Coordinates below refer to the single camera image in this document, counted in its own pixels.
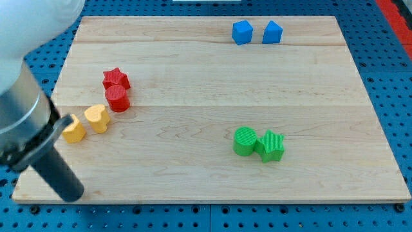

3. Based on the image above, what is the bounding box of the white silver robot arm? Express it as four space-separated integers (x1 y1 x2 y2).
1 0 85 156

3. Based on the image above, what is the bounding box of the light wooden board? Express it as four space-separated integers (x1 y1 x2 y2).
11 15 412 205

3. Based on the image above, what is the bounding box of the green cylinder block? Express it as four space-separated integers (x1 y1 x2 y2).
232 126 258 156

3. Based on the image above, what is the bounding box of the green star block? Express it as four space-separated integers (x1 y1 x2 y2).
254 130 285 163

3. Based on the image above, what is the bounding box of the red cylinder block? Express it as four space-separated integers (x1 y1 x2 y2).
105 85 130 112

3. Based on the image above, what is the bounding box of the blue cube block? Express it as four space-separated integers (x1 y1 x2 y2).
232 20 253 45

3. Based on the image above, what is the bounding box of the red star block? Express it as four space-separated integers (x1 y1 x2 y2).
102 68 131 90

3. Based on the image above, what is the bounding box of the blue triangular block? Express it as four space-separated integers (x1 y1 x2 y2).
262 21 283 44

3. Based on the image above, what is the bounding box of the yellow heart block right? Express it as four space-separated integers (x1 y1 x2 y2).
84 104 111 133

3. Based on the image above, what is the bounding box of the yellow heart block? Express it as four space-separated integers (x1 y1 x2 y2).
62 114 86 143
84 104 111 133

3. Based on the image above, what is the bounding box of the yellow heart block left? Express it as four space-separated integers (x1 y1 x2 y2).
62 114 86 143

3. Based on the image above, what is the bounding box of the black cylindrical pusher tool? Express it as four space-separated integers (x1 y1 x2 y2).
0 95 86 204

